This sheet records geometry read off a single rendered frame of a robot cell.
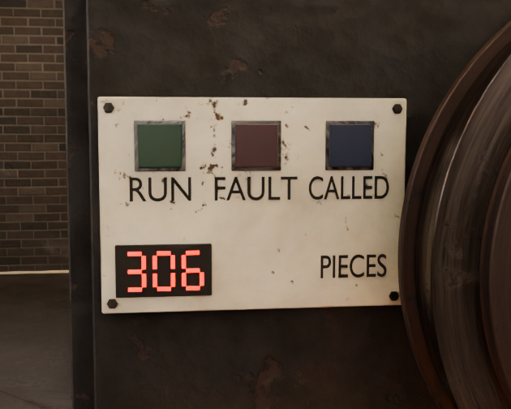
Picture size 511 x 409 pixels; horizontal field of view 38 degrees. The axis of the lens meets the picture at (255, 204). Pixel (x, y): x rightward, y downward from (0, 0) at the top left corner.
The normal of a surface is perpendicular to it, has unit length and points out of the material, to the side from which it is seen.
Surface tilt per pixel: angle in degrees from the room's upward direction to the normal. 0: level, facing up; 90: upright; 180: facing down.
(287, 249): 90
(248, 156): 90
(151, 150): 90
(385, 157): 90
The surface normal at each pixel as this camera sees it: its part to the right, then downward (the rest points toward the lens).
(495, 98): 0.12, 0.10
